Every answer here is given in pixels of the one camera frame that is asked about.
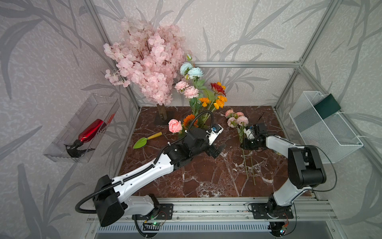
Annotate pink ranunculus flower stem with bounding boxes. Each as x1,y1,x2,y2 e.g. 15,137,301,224
227,113,249,179

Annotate peach pink peony stem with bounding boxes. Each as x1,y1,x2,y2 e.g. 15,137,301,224
224,109,250,180

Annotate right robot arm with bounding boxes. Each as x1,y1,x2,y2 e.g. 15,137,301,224
241,123,326,214

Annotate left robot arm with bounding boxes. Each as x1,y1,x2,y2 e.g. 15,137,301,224
92,124,224,227

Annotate red and orange flowers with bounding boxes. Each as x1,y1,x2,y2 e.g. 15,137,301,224
183,82,227,129

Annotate pale pink carnation stem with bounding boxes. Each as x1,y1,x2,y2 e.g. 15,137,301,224
175,81,199,100

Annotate green yellow garden trowel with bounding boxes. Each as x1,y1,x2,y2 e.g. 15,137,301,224
133,132,162,149

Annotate dark green card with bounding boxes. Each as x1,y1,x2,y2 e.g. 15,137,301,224
314,94,341,120

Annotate light blue carnation stem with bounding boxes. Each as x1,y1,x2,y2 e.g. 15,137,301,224
180,54,207,90

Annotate pink cherry blossom tree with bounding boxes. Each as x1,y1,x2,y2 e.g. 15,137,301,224
103,19,186,106

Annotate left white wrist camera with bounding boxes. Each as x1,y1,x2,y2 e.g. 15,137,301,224
208,123,224,145

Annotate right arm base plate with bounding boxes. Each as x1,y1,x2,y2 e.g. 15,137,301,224
247,203,294,220

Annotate white wire mesh basket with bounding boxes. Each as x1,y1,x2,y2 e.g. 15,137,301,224
289,91,364,163

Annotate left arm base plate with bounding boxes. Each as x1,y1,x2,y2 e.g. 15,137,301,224
132,204,174,221

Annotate aluminium front rail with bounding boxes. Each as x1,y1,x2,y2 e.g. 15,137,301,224
86,197,338,223

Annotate clear plastic wall bin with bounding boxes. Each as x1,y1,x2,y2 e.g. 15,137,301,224
43,94,120,163

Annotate left black corrugated cable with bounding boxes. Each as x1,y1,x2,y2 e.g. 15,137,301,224
74,110,214,215

